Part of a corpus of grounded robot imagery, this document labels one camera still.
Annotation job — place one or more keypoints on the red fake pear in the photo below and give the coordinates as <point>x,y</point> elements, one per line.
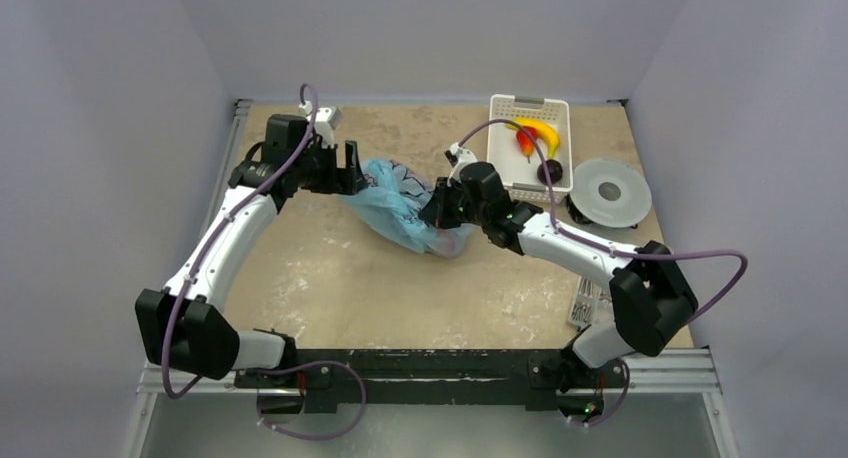
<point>526,138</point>

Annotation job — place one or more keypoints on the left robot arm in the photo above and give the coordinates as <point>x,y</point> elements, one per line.
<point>182,324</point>

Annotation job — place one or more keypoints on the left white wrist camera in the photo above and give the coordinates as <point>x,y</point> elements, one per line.
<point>327,120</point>

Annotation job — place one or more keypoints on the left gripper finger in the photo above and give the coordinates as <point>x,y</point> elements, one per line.
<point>350,181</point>
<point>350,153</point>

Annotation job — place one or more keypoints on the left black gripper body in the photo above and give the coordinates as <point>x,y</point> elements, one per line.
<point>318,168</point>

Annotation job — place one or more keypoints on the round white scale disc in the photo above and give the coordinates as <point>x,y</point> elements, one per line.
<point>609,193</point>

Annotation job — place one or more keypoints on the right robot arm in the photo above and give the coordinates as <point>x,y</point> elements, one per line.
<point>651,298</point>

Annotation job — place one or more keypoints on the barcode label card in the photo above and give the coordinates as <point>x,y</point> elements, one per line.
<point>584,304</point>

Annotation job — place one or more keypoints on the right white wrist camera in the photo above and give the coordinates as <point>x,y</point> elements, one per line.
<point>459,157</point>

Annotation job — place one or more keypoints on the yellow fake banana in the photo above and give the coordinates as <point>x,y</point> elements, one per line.
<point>546,133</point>

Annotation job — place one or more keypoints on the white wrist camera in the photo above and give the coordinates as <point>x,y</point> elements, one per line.
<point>327,120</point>
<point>459,157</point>

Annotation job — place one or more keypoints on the blue printed plastic bag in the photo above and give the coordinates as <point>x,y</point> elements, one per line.
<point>390,204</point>

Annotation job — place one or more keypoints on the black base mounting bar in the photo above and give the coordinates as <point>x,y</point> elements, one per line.
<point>534,379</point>

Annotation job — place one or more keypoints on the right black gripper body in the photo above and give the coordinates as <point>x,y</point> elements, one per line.
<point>443,205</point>

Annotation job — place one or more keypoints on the dark purple fake plum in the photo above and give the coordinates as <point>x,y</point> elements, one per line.
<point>550,172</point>

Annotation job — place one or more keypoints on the white plastic basket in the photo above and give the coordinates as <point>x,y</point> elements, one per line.
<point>518,175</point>

